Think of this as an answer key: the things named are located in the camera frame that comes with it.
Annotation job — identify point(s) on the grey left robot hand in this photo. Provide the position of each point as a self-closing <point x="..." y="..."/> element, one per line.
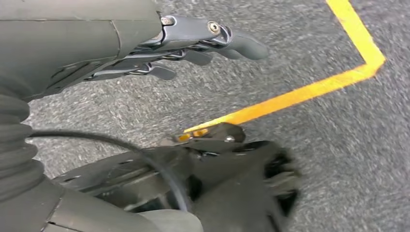
<point x="64" y="38"/>

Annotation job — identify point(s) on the yellow floor tape angle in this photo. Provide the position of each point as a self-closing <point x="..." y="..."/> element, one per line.
<point x="288" y="97"/>

